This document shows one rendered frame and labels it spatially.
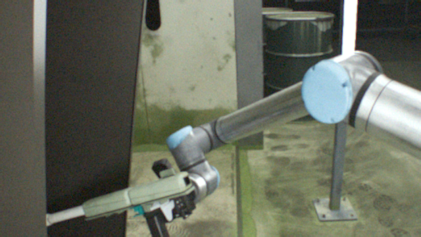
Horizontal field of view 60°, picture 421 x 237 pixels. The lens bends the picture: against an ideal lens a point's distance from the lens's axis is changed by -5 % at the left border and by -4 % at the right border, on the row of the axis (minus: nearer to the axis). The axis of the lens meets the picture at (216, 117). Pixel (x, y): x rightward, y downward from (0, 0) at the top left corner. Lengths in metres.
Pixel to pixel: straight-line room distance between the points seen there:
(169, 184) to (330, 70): 0.42
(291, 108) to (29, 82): 0.72
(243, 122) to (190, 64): 1.53
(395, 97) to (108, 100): 0.68
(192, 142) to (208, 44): 1.47
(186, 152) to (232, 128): 0.16
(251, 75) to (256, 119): 1.54
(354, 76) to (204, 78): 1.94
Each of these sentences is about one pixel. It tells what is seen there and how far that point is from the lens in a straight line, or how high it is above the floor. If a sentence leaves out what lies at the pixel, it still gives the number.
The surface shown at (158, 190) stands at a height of 0.75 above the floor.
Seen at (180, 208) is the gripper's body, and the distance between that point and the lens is 1.00.
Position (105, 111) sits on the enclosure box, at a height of 0.88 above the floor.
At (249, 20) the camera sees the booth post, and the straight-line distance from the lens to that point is 2.53.
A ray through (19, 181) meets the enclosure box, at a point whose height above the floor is 1.01.
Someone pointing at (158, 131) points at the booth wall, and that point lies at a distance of 2.77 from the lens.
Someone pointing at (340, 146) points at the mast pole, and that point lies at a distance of 1.94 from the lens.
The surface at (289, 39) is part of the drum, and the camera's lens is 3.08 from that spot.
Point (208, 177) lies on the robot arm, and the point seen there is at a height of 0.64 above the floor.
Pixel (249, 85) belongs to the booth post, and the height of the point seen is 0.49.
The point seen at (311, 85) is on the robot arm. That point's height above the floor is 0.99.
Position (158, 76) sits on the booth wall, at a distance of 2.64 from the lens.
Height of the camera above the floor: 1.19
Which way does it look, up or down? 20 degrees down
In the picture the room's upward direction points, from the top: 3 degrees counter-clockwise
